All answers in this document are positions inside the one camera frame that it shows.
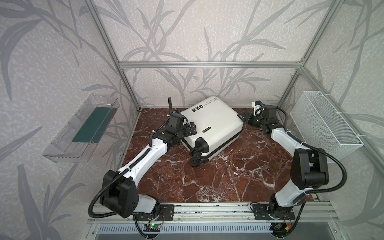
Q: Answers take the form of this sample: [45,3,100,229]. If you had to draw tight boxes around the clear plastic wall tray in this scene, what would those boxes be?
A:
[42,94,120,163]

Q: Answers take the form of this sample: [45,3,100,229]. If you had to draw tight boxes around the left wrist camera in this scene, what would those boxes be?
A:
[167,113,186,129]

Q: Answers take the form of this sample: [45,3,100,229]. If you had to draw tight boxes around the aluminium cage frame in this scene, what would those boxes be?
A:
[80,1,384,171]

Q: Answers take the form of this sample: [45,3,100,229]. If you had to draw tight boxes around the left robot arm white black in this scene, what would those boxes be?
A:
[88,122,197,219]

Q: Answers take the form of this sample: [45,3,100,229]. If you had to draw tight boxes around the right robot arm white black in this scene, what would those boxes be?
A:
[239,113,348,210]

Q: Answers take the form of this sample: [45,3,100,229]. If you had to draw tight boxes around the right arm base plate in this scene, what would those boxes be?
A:
[250,203,296,221]

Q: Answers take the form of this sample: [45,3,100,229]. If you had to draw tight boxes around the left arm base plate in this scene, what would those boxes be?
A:
[135,203,175,221]

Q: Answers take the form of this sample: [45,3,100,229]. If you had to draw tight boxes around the right circuit board wires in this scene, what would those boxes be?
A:
[268,221,296,236]

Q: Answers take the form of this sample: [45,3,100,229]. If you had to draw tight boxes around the green circuit board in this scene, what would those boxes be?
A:
[143,223,163,233]

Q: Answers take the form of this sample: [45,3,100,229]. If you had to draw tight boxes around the white wire mesh basket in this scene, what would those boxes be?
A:
[290,91,364,160]

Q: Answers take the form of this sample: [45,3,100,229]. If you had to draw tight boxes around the white hard-shell suitcase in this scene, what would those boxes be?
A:
[181,96,244,167]

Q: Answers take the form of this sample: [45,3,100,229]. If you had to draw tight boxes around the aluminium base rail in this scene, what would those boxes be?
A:
[86,201,340,224]

